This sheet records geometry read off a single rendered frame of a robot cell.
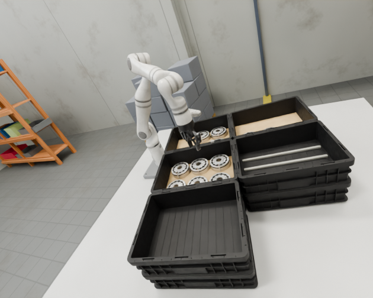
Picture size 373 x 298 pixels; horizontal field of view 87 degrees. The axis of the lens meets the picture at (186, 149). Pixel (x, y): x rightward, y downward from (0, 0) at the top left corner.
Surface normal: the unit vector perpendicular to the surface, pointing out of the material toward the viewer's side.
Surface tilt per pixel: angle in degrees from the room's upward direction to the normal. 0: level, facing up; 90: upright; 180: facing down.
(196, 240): 0
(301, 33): 90
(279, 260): 0
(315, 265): 0
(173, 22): 90
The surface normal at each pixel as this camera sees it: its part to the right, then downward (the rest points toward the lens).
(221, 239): -0.33, -0.78
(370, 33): -0.28, 0.61
